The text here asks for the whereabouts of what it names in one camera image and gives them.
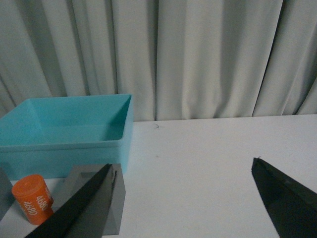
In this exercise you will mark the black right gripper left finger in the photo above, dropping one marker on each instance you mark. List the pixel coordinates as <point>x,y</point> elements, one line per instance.
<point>65,221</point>

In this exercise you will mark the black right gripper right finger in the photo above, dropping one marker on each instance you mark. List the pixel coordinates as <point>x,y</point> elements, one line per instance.
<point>291,206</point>

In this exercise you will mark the light blue plastic box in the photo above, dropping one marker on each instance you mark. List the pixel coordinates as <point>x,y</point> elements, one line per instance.
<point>48,136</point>

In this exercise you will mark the gray-green curtain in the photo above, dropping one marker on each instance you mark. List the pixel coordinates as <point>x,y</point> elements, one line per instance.
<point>180,59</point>

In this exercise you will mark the gray block round hole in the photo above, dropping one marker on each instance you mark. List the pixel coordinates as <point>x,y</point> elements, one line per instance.
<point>6,197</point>

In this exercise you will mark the gray block square hole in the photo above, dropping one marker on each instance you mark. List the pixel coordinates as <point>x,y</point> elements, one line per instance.
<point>116,198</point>

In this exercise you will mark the orange cylinder part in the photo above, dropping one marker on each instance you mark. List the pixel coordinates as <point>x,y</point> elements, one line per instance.
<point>34,197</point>

